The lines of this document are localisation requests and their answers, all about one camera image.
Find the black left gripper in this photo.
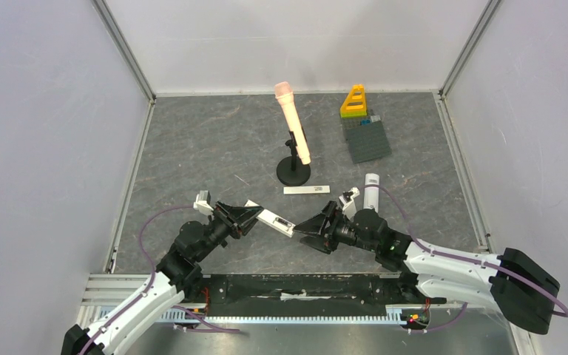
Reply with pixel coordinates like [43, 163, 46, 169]
[195, 200, 263, 261]

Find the white boxed remote with display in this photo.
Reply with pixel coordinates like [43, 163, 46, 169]
[257, 209, 296, 238]

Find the white cardboard sleeve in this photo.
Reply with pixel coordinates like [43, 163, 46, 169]
[283, 185, 331, 195]

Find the white remote control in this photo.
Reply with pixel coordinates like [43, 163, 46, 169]
[363, 173, 380, 212]

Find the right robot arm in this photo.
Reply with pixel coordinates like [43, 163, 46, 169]
[294, 201, 560, 335]

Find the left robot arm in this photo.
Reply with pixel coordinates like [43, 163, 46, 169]
[61, 201, 263, 354]

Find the black microphone stand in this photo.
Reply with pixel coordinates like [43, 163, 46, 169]
[276, 132, 311, 186]

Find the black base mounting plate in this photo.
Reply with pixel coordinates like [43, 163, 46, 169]
[184, 274, 429, 317]

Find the grey lego baseplate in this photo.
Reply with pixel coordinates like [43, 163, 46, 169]
[340, 109, 392, 164]

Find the lime green lego brick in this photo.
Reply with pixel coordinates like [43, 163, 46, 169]
[339, 110, 368, 119]

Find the pink microphone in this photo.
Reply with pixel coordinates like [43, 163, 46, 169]
[274, 81, 311, 165]

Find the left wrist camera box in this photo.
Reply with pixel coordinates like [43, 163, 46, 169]
[192, 190, 214, 216]

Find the white cable duct strip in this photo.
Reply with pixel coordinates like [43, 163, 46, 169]
[158, 307, 413, 325]

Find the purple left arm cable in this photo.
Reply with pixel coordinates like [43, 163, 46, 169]
[75, 206, 242, 355]

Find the yellow lego frame piece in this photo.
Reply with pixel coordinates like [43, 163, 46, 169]
[339, 84, 367, 111]

